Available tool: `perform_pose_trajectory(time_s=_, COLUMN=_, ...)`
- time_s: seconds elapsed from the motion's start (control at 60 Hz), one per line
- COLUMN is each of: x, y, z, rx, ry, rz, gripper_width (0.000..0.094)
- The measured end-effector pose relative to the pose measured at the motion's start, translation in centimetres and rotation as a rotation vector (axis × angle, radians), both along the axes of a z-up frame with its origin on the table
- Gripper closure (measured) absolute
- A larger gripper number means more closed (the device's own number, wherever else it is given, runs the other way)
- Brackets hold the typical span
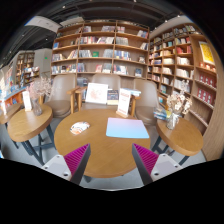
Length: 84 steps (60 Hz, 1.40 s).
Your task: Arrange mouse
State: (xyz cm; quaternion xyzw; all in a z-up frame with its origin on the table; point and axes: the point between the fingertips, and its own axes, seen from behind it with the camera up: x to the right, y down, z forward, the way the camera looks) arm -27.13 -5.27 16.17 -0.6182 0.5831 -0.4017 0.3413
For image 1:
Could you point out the round wooden left table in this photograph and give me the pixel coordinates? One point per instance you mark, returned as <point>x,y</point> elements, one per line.
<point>25,125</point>

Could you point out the wooden right side bookshelf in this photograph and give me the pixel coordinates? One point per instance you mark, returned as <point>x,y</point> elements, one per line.
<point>176,63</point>

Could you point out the distant left bookshelf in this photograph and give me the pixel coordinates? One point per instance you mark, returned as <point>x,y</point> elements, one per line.
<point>26,71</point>

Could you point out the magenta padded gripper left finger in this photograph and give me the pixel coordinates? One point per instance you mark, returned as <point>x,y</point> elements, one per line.
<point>70,167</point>

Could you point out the stack of books right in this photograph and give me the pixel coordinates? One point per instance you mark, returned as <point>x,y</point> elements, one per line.
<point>161,114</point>

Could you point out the round wooden centre table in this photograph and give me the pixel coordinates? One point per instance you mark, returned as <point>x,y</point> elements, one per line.
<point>110,156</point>

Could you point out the large wooden back bookshelf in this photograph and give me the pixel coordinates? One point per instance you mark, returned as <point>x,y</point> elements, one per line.
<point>101,46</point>

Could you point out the beige armchair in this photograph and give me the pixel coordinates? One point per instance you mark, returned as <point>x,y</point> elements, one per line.
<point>148,101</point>
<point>62,97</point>
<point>113,82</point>

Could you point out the pink blue gradient mouse pad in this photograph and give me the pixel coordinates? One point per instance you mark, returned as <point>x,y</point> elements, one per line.
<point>126,128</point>

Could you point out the round wooden table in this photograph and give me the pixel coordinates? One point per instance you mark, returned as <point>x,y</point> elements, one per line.
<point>185,138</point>
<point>110,156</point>
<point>25,125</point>

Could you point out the beige right armchair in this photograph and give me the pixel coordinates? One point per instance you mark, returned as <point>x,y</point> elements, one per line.
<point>148,101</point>

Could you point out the dark book on chair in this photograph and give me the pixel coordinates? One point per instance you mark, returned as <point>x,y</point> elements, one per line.
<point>112,97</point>

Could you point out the round wooden right table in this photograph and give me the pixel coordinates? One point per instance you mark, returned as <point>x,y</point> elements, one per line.
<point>185,138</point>

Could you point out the glass vase with dried flowers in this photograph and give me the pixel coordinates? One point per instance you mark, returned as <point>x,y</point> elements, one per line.
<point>177,104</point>

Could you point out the beige middle armchair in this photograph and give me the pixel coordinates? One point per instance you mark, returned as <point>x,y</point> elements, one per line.
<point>113,82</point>

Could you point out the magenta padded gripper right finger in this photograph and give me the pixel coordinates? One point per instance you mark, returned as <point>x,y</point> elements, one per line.
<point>152,166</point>

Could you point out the small sign on left table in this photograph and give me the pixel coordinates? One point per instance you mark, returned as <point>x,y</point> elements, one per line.
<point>27,101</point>

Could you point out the blue orange display counter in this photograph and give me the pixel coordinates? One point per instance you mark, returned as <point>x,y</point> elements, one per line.
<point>11,99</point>

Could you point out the white picture board on chair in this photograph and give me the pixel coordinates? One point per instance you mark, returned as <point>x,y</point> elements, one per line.
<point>97,93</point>

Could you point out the glass vase with pink flowers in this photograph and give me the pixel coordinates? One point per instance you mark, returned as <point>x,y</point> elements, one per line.
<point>40,87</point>

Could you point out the beige left armchair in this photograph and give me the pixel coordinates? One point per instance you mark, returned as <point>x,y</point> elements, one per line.
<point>62,97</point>

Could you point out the yellow framed poster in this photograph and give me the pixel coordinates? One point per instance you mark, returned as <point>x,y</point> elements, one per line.
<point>206,53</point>

